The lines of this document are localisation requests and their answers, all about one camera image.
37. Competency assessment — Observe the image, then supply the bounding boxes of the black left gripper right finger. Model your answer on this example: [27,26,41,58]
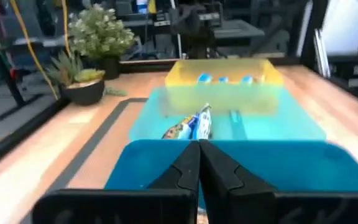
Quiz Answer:
[199,139,358,224]

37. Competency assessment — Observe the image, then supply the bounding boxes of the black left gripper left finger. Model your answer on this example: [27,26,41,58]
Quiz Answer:
[32,140,201,224]

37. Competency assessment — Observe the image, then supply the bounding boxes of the silver brown granola bar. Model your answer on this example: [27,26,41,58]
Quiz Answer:
[162,103,213,141]

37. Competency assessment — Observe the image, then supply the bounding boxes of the dark blue plastic bin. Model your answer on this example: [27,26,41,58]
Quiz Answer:
[104,139,358,192]

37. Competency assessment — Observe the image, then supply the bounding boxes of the teal plastic bin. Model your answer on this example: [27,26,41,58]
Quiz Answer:
[128,86,328,142]

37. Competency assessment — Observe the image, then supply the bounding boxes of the yellow plastic bin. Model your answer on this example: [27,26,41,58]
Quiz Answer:
[165,58,285,116]

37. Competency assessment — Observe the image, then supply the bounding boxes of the succulent plant in dark pot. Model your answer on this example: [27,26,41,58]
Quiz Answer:
[47,51,129,106]

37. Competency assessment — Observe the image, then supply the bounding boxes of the bushy flowering plant in pot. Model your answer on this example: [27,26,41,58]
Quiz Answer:
[68,3,136,80]

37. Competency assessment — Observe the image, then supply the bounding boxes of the white panel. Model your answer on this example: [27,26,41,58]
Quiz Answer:
[314,0,358,78]

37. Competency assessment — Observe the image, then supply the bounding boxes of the yellow extension cable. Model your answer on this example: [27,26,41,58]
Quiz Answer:
[60,0,71,57]
[9,0,59,100]

